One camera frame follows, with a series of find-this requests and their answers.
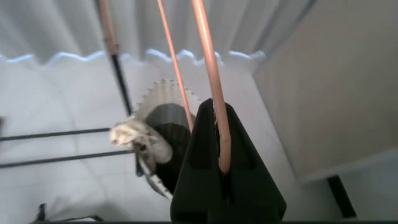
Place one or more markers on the cream printed garment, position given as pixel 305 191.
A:
pixel 130 132

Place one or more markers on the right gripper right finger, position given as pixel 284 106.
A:
pixel 248 186

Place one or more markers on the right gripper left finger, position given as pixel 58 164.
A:
pixel 196 180

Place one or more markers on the black clothes rack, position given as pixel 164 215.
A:
pixel 122 84

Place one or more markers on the white laundry basket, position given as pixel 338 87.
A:
pixel 168 93

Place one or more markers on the white curtain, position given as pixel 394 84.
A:
pixel 46 25

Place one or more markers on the pink clothes hanger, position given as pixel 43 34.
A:
pixel 214 77

